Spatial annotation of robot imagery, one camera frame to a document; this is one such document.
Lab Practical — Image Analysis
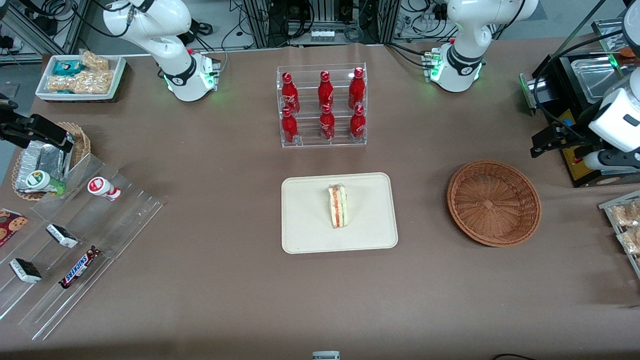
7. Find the silver foil package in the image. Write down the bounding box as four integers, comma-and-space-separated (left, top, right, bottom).
27, 139, 76, 181
14, 150, 41, 195

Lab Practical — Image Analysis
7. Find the small beige snack packet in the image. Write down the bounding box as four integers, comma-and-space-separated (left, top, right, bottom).
79, 50, 111, 72

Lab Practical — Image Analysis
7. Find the grey snack tray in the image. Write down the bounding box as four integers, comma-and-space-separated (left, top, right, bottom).
598, 190, 640, 280

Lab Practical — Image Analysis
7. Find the Snickers chocolate bar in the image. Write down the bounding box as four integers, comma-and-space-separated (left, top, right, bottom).
58, 245, 102, 290

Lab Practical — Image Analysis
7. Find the clear acrylic bottle rack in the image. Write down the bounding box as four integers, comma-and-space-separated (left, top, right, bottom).
276, 63, 368, 149

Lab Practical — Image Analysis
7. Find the large beige snack packet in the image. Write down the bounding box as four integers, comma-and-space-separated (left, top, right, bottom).
46, 70, 116, 96

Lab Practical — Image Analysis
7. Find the light wicker basket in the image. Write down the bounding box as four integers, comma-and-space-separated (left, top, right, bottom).
11, 121, 92, 202

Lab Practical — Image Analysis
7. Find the green yogurt drink bottle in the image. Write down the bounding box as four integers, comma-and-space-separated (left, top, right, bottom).
25, 169, 67, 196

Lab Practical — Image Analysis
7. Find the brown round wicker basket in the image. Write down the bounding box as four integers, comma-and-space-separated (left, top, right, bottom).
447, 159, 542, 248

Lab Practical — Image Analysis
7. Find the aluminium equipment frame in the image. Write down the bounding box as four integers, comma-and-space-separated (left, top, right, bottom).
242, 0, 401, 49

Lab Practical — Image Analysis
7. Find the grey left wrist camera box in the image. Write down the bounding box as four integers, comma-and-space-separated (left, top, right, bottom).
582, 149, 640, 174

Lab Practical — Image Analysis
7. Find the clear stepped acrylic display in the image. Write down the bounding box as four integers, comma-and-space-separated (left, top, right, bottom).
0, 151, 164, 342

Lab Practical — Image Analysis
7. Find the steel machine tray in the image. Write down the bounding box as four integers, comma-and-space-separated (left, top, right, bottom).
570, 55, 632, 105

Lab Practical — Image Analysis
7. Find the red cola bottle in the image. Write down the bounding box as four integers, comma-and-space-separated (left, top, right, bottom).
348, 67, 366, 110
281, 107, 299, 145
319, 104, 336, 142
281, 72, 300, 115
318, 70, 335, 112
349, 105, 366, 141

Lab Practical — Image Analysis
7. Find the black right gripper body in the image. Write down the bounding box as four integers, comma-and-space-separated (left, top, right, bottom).
0, 115, 50, 143

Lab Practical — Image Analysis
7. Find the steel machine side flap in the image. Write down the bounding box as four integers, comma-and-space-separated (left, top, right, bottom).
519, 72, 538, 117

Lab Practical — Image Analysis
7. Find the red yogurt drink bottle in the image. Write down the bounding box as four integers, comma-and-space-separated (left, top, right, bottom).
87, 176, 122, 202

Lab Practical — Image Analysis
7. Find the black chocolate box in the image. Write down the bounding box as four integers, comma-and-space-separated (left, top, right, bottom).
45, 223, 80, 249
9, 257, 43, 285

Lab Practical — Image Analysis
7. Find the red cookie box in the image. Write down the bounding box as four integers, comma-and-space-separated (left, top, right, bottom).
0, 207, 29, 248

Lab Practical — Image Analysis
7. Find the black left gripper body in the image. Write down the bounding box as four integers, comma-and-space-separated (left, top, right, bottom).
546, 125, 601, 151

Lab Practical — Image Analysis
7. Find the steel tray with orange item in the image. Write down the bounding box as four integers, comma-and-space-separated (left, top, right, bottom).
591, 19, 640, 53

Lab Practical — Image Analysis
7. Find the triangular sandwich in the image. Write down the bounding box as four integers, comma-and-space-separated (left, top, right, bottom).
327, 183, 347, 229

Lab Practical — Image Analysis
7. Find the cream plastic tray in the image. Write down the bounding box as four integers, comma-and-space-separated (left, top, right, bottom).
281, 172, 399, 255

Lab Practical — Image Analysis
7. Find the white snack tray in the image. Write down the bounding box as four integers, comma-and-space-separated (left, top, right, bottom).
35, 52, 127, 104

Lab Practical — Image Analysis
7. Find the black machine with yellow panel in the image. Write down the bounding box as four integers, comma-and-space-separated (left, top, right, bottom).
520, 50, 640, 189

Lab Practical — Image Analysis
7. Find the clear wrapped pastry packet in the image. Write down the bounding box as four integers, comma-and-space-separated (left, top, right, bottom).
611, 199, 640, 229
619, 227, 640, 257

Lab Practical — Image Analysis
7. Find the teal snack packet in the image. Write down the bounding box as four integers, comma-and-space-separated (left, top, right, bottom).
52, 60, 85, 77

